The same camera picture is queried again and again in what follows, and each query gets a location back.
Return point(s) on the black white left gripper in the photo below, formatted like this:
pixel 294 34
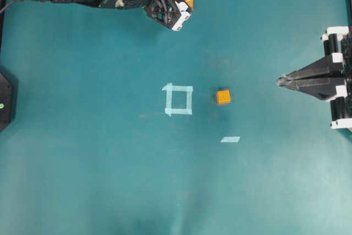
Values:
pixel 169 13

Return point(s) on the right gripper with rails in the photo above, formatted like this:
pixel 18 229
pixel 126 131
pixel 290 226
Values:
pixel 312 79

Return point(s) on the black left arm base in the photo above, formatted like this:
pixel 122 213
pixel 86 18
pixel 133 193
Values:
pixel 9 94

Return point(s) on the light blue tape square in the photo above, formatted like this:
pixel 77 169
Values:
pixel 178 99

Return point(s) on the orange cube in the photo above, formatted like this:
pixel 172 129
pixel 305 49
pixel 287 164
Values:
pixel 223 97

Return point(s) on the light blue tape strip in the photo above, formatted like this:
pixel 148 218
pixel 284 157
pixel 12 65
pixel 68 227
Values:
pixel 230 139

